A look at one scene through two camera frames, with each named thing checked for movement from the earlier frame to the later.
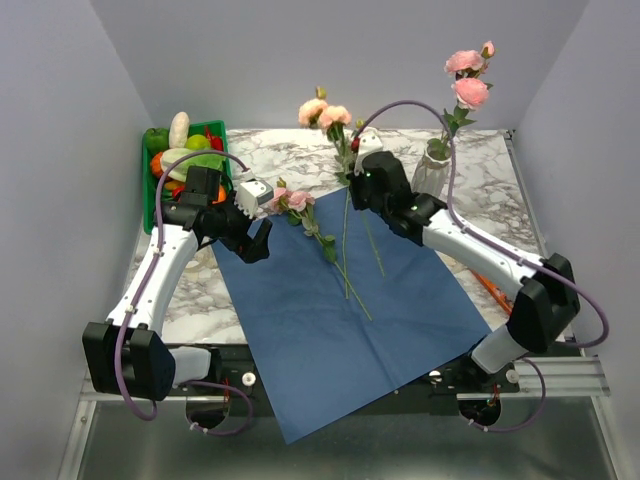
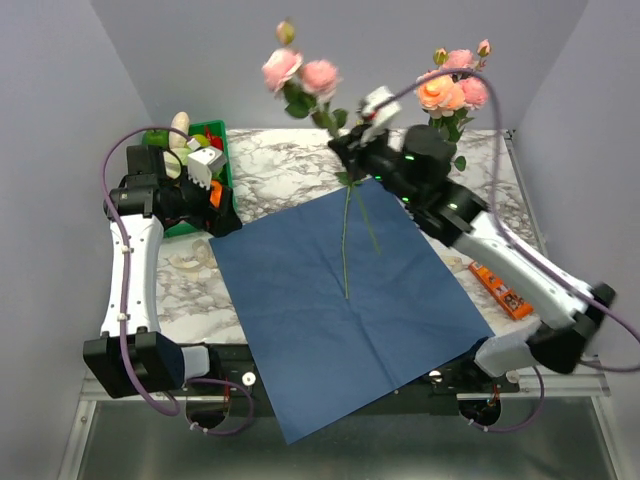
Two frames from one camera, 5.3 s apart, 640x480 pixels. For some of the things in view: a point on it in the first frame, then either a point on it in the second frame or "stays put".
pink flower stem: (471, 89) stays put
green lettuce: (180, 170) stays put
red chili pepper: (215, 142) stays put
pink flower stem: (319, 113) → (442, 98)
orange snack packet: (495, 292) stays put
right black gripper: (357, 201) → (352, 150)
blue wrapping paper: (339, 315) stays put
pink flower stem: (295, 205) → (309, 84)
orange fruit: (222, 195) stays put
